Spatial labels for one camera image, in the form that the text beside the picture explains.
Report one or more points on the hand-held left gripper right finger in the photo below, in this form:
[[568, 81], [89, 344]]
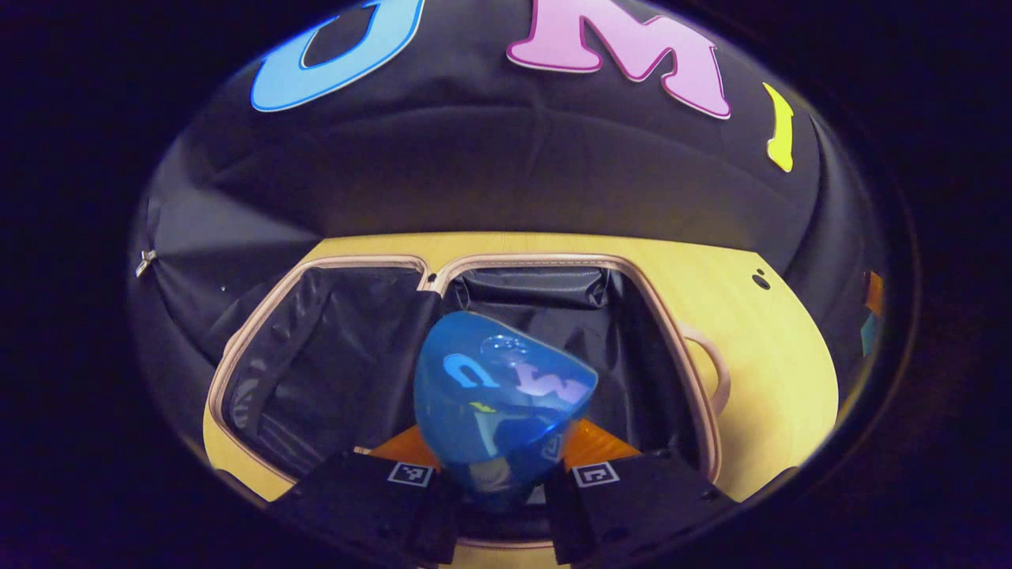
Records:
[[640, 506]]

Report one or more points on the blue skin care bottle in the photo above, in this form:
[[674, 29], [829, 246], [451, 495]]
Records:
[[498, 395]]

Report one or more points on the black backdrop cloth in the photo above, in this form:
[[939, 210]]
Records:
[[514, 158]]

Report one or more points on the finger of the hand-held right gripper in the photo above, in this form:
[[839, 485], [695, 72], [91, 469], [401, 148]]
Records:
[[874, 294]]

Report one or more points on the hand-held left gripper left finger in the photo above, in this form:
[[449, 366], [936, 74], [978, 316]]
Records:
[[371, 506]]

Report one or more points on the small silver clip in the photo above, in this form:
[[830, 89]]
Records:
[[145, 263]]

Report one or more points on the pink suitcase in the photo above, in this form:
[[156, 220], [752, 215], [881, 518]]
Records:
[[332, 356]]

